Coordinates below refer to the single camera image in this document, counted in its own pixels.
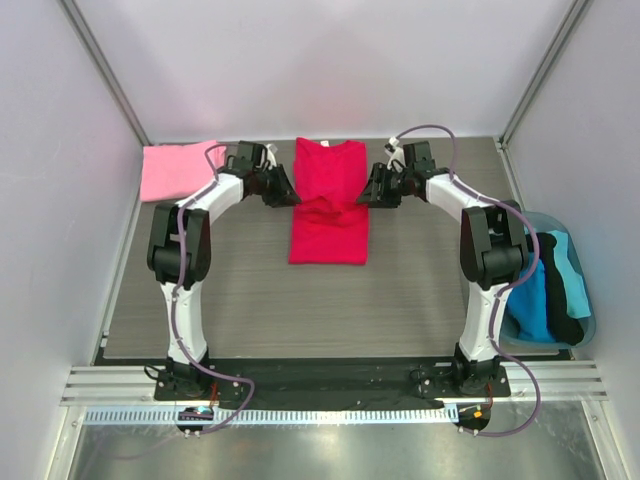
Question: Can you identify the black t shirt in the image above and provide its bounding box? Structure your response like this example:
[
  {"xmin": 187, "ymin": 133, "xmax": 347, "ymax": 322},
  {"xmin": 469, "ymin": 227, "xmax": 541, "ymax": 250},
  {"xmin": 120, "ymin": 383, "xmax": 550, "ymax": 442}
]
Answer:
[{"xmin": 536, "ymin": 232, "xmax": 584, "ymax": 346}]

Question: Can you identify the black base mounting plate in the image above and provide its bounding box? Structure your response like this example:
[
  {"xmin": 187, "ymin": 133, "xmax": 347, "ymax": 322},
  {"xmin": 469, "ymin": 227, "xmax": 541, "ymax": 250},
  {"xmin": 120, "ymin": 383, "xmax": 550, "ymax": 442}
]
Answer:
[{"xmin": 144, "ymin": 357, "xmax": 511, "ymax": 411}]

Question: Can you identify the folded pink t shirt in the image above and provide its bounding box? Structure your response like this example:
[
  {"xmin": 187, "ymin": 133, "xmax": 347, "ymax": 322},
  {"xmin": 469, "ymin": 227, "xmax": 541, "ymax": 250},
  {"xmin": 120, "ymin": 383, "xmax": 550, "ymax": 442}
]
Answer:
[{"xmin": 139, "ymin": 140, "xmax": 228, "ymax": 203}]

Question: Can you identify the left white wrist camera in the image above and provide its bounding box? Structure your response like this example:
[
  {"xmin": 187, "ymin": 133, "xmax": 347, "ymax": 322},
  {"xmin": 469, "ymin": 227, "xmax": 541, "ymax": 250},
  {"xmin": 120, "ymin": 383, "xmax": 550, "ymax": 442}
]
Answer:
[{"xmin": 261, "ymin": 143, "xmax": 278, "ymax": 170}]

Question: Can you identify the red t shirt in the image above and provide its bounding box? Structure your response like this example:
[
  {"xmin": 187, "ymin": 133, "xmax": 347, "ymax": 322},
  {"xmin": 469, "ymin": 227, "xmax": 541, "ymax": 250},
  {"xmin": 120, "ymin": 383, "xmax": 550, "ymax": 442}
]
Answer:
[{"xmin": 289, "ymin": 137, "xmax": 369, "ymax": 265}]

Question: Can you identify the blue plastic basket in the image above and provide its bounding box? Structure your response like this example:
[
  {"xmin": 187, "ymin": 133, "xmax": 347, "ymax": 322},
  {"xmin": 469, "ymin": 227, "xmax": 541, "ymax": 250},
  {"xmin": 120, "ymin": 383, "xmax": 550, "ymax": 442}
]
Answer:
[{"xmin": 500, "ymin": 211, "xmax": 596, "ymax": 350}]

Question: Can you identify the slotted cable duct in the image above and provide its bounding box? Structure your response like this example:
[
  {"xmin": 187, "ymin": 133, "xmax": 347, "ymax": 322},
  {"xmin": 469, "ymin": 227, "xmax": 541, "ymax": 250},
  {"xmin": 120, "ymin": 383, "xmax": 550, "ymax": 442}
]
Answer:
[{"xmin": 84, "ymin": 405, "xmax": 459, "ymax": 427}]

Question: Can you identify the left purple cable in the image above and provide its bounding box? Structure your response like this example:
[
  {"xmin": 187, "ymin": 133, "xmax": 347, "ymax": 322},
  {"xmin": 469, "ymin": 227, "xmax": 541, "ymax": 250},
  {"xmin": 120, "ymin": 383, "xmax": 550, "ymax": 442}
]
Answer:
[{"xmin": 114, "ymin": 143, "xmax": 256, "ymax": 459}]

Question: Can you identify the aluminium frame rail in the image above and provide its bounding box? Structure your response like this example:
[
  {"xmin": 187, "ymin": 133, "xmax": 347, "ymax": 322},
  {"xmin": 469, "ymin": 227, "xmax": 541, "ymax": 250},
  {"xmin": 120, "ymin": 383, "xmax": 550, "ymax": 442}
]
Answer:
[{"xmin": 60, "ymin": 360, "xmax": 608, "ymax": 406}]

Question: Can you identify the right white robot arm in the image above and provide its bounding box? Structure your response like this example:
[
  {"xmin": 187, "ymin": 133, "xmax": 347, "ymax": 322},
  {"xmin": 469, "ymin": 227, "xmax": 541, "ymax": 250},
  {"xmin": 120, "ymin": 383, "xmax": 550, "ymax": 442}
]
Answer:
[{"xmin": 357, "ymin": 137, "xmax": 529, "ymax": 396}]

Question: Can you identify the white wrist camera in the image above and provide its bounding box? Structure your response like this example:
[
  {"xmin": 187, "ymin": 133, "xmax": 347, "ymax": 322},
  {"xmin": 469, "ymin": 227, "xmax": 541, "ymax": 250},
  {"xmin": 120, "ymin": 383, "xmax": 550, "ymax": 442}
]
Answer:
[
  {"xmin": 261, "ymin": 143, "xmax": 278, "ymax": 170},
  {"xmin": 384, "ymin": 137, "xmax": 406, "ymax": 172}
]

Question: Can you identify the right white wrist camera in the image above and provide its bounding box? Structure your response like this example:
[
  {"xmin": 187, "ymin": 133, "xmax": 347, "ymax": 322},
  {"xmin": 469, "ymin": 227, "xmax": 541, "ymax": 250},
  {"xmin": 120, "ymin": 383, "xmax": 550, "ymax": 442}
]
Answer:
[{"xmin": 384, "ymin": 137, "xmax": 406, "ymax": 172}]

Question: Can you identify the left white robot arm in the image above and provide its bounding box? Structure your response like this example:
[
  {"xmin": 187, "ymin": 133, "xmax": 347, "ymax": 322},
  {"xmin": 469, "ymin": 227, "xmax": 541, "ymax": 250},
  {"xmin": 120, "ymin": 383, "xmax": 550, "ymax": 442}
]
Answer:
[{"xmin": 147, "ymin": 141, "xmax": 301, "ymax": 401}]

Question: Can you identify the blue t shirt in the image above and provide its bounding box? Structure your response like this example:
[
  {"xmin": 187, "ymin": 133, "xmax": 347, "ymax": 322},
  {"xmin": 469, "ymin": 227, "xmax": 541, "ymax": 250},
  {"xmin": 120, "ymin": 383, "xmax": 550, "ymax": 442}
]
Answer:
[{"xmin": 507, "ymin": 260, "xmax": 555, "ymax": 343}]

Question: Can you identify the turquoise t shirt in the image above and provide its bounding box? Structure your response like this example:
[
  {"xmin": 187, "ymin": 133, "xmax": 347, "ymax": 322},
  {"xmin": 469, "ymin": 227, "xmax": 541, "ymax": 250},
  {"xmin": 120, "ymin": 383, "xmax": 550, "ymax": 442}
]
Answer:
[{"xmin": 550, "ymin": 230, "xmax": 591, "ymax": 319}]

